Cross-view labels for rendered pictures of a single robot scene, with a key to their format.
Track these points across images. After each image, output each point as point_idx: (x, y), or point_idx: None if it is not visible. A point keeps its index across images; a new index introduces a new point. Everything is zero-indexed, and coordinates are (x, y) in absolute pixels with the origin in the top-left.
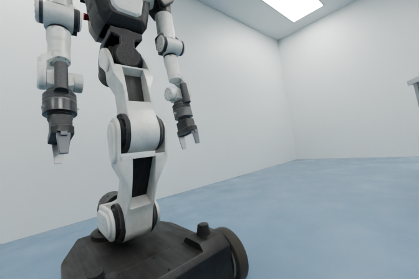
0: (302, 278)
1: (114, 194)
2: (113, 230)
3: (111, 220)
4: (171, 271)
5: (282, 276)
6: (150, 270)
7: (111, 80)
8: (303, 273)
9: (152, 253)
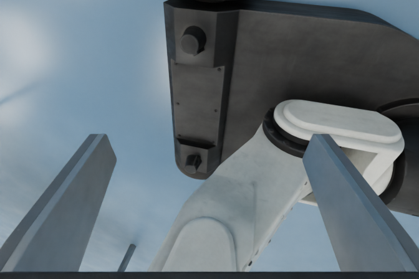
0: (164, 157)
1: (414, 198)
2: (274, 110)
3: (280, 121)
4: (173, 103)
5: None
6: (193, 93)
7: None
8: (167, 162)
9: (245, 119)
